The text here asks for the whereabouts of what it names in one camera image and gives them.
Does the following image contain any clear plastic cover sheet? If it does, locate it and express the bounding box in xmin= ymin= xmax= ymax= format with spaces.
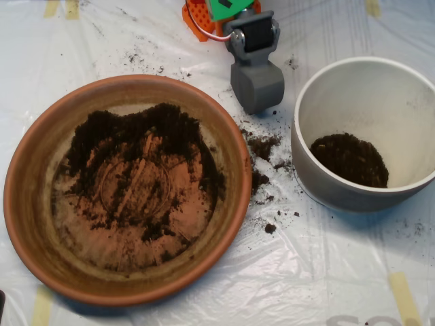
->
xmin=0 ymin=0 xmax=435 ymax=326

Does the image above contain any spilled soil pile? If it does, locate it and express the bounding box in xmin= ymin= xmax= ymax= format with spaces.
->
xmin=239 ymin=127 xmax=285 ymax=189

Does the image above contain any red white servo cable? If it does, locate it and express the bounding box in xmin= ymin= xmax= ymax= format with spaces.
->
xmin=184 ymin=0 xmax=234 ymax=44

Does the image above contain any white ceramic pot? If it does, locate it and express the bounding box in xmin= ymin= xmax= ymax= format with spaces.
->
xmin=290 ymin=56 xmax=435 ymax=213

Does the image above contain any terracotta saucer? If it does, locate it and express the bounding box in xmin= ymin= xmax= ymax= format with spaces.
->
xmin=3 ymin=74 xmax=253 ymax=308

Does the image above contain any dark soil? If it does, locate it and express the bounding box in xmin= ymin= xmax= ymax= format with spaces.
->
xmin=59 ymin=103 xmax=225 ymax=269
xmin=309 ymin=133 xmax=390 ymax=189

